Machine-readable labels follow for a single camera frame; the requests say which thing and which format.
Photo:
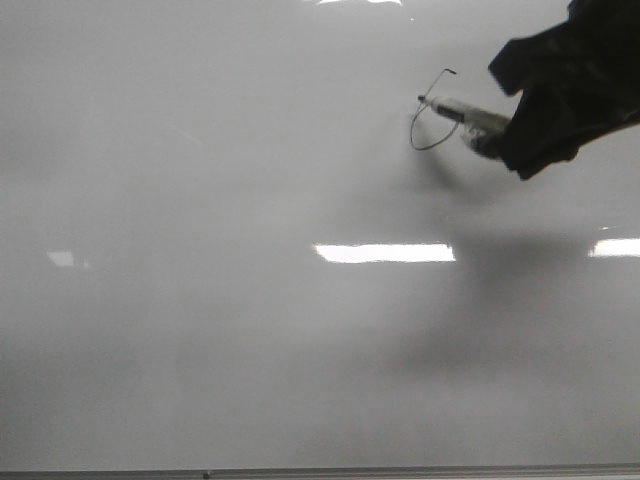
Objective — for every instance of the black gloved hand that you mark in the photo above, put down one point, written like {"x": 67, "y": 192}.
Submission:
{"x": 578, "y": 82}

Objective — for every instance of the white whiteboard marker pen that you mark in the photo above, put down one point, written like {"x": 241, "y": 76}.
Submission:
{"x": 466, "y": 114}

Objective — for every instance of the white glossy whiteboard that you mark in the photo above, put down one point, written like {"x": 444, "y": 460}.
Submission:
{"x": 225, "y": 244}

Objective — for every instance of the grey aluminium whiteboard frame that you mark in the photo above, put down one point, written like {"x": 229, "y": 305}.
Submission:
{"x": 560, "y": 471}

